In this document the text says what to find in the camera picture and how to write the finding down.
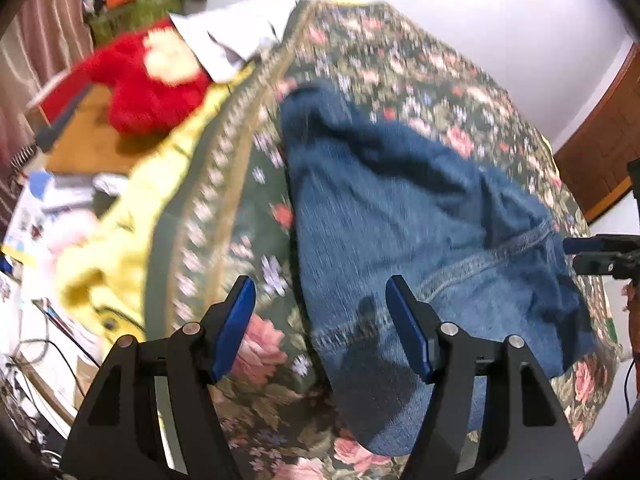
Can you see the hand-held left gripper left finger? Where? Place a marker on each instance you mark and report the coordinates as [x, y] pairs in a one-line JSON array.
[[234, 327]]

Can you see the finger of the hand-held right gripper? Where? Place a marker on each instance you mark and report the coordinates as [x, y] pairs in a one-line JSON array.
[[590, 245], [600, 265]]

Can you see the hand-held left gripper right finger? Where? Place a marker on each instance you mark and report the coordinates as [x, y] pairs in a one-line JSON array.
[[411, 332]]

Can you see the blue denim jacket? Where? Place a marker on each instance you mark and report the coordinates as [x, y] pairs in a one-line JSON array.
[[400, 210]]

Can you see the wooden door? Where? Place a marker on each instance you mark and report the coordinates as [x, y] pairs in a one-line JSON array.
[[605, 150]]

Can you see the yellow cloth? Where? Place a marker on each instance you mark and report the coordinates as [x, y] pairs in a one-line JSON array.
[[130, 230]]

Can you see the pile of papers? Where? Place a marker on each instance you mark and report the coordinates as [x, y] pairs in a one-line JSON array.
[[40, 220]]

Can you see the red plush toy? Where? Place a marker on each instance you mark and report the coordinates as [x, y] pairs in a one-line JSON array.
[[140, 97]]

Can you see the floral bed blanket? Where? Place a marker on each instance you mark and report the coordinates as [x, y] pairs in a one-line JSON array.
[[400, 60]]

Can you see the red flat box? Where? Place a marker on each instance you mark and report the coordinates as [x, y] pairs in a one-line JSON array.
[[65, 95]]

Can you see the white cloth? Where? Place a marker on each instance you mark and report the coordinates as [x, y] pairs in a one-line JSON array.
[[235, 25]]

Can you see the striped brown curtain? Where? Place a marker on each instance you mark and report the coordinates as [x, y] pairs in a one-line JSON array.
[[50, 20]]

